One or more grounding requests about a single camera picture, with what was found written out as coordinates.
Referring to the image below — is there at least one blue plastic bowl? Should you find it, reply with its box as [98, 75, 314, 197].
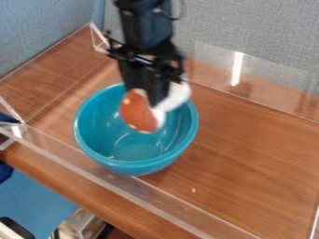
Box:
[72, 83, 199, 176]

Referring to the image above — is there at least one grey metal object below table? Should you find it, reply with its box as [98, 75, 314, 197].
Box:
[50, 208, 106, 239]

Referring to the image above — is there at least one clear acrylic back barrier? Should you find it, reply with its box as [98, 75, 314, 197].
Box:
[175, 35, 319, 123]

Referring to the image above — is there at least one clear acrylic front barrier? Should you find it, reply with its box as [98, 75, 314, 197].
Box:
[0, 124, 259, 239]

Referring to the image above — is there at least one brown and white toy mushroom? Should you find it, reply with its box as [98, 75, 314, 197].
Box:
[120, 82, 192, 134]

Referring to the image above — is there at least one clear acrylic corner bracket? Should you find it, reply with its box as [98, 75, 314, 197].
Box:
[88, 22, 122, 54]

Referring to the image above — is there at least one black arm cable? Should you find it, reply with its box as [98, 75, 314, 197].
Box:
[159, 0, 187, 21]

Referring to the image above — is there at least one dark blue object at left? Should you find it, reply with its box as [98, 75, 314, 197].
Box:
[0, 111, 22, 184]

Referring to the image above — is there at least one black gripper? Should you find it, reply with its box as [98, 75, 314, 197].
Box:
[110, 0, 184, 106]

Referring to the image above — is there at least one clear acrylic left bracket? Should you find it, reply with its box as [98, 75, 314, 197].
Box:
[0, 96, 26, 151]

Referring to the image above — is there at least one clear acrylic barrier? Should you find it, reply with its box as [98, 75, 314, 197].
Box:
[0, 124, 259, 239]
[175, 35, 319, 123]

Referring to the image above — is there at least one black and white object corner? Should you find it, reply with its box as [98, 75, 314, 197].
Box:
[0, 217, 35, 239]

